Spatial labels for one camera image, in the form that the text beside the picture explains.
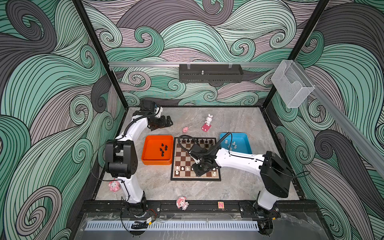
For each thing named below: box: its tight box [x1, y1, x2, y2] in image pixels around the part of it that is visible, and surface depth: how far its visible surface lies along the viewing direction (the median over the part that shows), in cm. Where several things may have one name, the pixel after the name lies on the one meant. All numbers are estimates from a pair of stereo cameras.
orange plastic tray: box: [141, 135, 174, 165], surface depth 96 cm
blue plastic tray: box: [220, 132, 253, 154], surface depth 99 cm
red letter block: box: [217, 201, 225, 209], surface depth 75 cm
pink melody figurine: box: [176, 196, 189, 211], surface depth 74 cm
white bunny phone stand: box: [201, 113, 213, 132], surface depth 106 cm
